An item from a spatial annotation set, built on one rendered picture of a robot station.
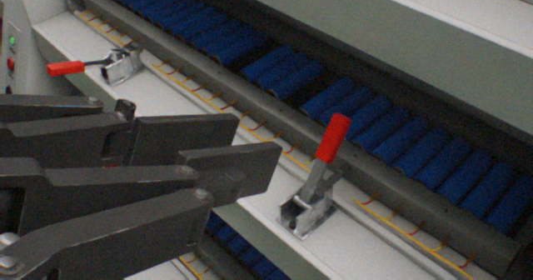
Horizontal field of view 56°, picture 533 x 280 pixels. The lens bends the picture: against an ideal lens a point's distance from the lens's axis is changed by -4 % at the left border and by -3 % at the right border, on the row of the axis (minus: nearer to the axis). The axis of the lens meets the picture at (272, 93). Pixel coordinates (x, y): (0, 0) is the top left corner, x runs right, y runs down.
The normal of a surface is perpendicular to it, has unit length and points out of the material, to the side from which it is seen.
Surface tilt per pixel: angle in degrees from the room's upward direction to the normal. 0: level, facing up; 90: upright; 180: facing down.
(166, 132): 89
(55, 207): 89
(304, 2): 112
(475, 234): 23
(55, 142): 91
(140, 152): 89
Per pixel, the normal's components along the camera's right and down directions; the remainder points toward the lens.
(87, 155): 0.77, 0.42
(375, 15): -0.72, 0.45
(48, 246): 0.33, -0.91
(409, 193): -0.04, -0.78
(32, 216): 0.60, 0.42
